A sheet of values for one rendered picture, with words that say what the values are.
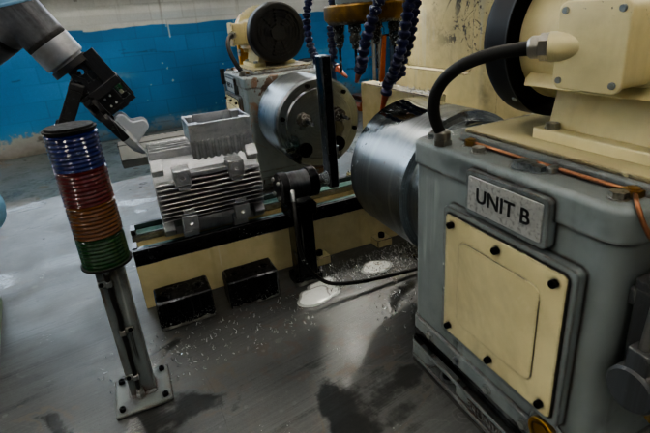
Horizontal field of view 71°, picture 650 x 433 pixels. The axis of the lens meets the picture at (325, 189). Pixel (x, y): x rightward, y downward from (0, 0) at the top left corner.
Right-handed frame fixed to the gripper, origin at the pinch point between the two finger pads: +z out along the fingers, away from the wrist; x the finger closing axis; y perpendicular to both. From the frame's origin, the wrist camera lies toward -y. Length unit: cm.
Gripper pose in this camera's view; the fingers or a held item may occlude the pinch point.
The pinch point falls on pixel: (137, 150)
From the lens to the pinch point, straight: 100.6
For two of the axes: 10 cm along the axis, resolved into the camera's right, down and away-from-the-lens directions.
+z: 5.2, 7.0, 4.9
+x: -4.1, -3.0, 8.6
